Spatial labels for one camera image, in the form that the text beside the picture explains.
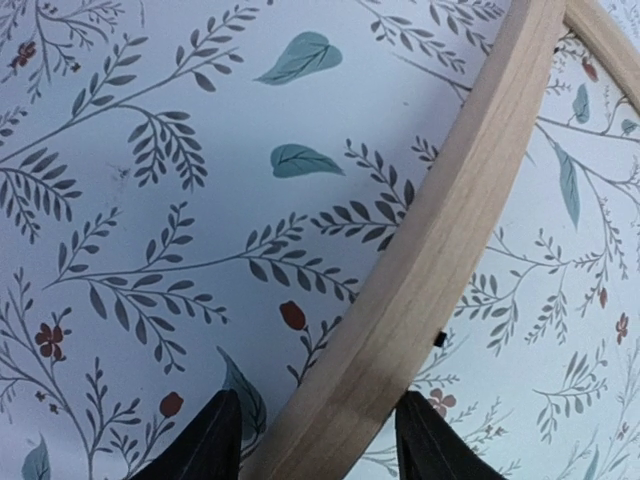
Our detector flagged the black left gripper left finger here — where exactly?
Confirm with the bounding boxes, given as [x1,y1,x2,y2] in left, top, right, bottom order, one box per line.
[134,389,242,480]

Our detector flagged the light wooden picture frame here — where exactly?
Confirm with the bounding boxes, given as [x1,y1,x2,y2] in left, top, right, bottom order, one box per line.
[240,1,639,479]

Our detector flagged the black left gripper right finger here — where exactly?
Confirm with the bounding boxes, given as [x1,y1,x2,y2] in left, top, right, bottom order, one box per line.
[395,391,503,480]

